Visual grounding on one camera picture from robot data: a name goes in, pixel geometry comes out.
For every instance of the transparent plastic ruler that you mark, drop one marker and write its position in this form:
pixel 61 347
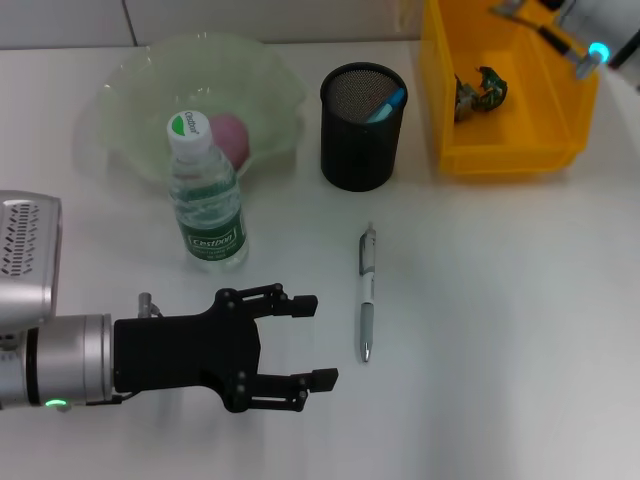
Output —
pixel 507 10

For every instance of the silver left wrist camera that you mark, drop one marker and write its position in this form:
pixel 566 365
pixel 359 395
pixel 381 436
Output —
pixel 25 260

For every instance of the green plastic wrapper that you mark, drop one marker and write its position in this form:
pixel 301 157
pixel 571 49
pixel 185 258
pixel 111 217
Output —
pixel 487 95

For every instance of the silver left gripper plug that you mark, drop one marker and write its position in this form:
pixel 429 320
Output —
pixel 146 304

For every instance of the yellow plastic bin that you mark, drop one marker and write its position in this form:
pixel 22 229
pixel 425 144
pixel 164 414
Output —
pixel 530 135

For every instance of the green glass fruit plate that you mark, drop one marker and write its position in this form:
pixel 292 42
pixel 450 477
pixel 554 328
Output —
pixel 140 100

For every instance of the black mesh pen holder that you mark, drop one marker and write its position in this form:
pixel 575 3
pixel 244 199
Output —
pixel 360 150

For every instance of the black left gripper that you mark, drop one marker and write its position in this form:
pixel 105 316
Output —
pixel 185 352

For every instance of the blue scissors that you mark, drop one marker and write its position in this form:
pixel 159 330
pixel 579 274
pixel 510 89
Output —
pixel 387 105

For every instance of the pink peach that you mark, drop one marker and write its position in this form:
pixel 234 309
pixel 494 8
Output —
pixel 232 137

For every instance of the clear green-label water bottle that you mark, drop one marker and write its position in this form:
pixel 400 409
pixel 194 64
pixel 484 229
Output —
pixel 210 220

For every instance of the white grey ballpoint pen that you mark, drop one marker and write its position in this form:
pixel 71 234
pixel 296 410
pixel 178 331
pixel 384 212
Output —
pixel 367 280

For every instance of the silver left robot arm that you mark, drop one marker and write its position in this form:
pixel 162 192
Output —
pixel 65 360

